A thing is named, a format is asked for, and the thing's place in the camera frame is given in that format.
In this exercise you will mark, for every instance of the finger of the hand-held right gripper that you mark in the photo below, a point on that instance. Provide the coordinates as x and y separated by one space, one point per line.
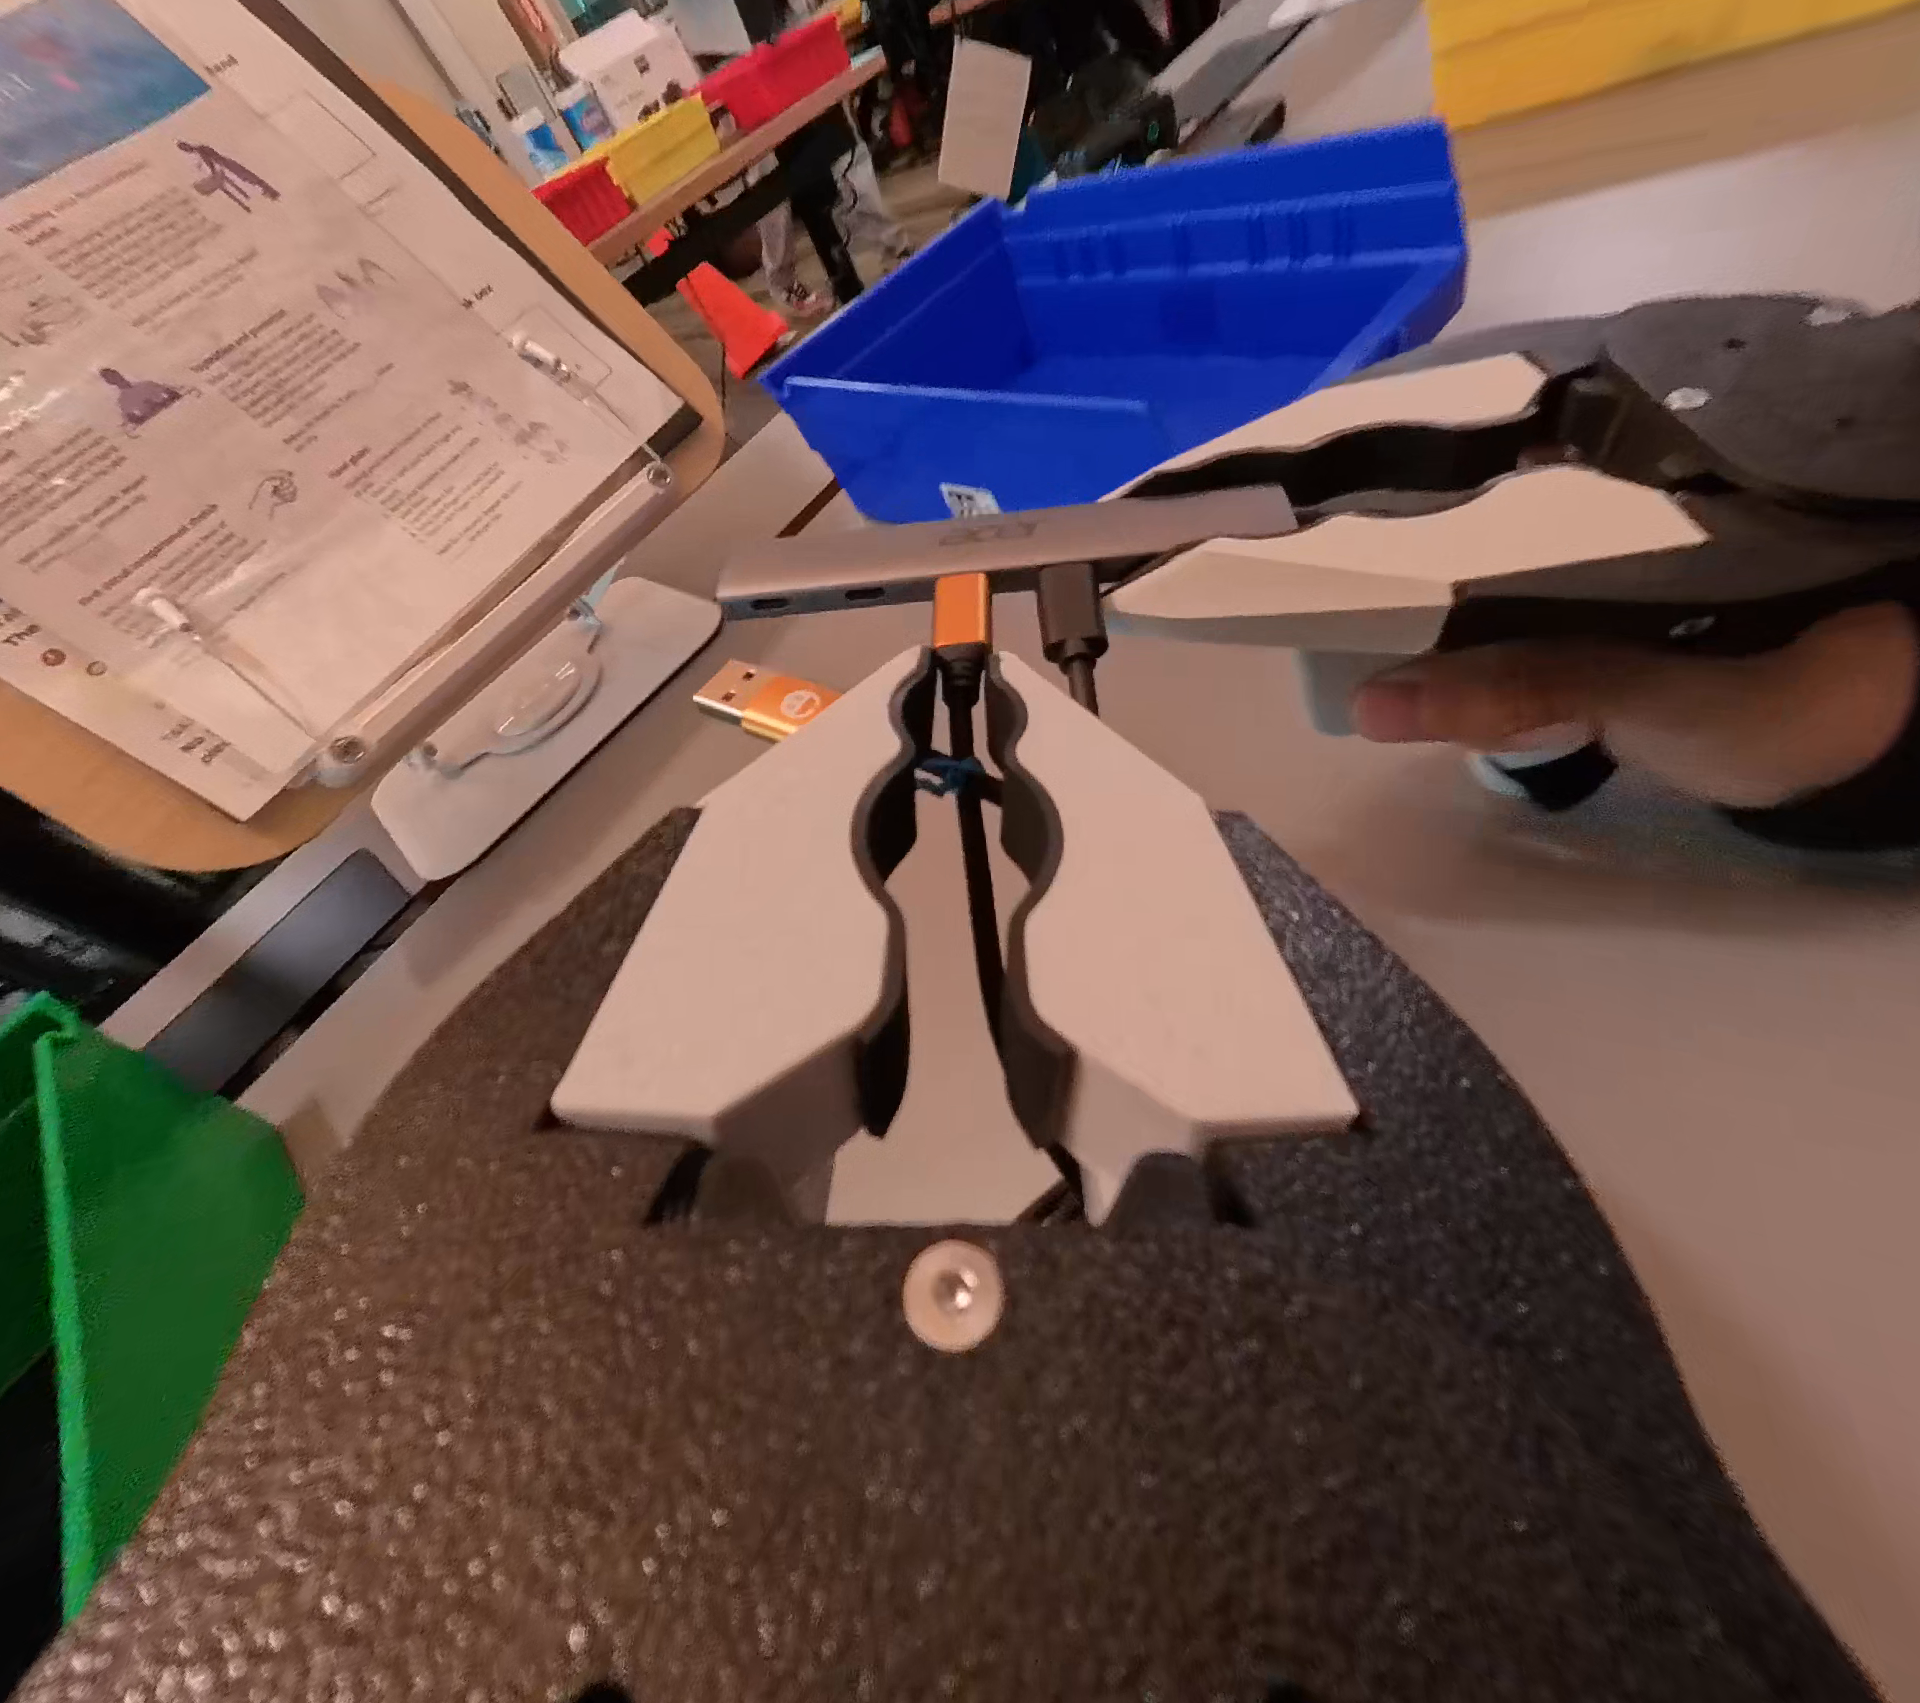
1410 406
1352 577

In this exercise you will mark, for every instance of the grey desk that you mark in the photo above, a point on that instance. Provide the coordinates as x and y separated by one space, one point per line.
1652 1059

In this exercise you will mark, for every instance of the orange floor marker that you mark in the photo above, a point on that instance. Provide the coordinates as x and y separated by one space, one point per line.
735 324

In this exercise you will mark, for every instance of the grey USB hub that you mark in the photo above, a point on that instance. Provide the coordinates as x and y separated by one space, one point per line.
1021 540

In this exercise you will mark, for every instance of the blue twist tie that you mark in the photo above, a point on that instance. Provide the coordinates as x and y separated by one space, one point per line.
954 775

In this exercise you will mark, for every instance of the white cardboard box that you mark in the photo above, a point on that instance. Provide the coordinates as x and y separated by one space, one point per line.
983 122

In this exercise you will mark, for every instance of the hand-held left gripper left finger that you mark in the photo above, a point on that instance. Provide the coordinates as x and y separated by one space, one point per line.
735 983

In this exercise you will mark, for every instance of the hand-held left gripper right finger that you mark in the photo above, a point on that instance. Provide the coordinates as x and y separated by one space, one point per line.
1186 983

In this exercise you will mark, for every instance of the person's right forearm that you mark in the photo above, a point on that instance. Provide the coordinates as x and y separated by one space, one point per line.
1831 833

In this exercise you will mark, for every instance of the person's right hand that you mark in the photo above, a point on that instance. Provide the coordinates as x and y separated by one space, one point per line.
1725 714

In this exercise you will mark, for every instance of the red plastic bin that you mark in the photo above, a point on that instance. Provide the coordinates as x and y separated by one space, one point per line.
780 76
583 203

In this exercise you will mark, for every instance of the white printed box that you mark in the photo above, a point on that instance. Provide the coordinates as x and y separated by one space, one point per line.
632 69

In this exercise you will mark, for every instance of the blue plastic bin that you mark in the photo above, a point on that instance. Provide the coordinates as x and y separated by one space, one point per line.
1201 294

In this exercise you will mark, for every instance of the green plastic bin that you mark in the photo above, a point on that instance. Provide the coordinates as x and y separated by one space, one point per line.
149 1282

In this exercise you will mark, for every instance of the wooden document stand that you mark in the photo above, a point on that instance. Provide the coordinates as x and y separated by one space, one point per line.
226 383

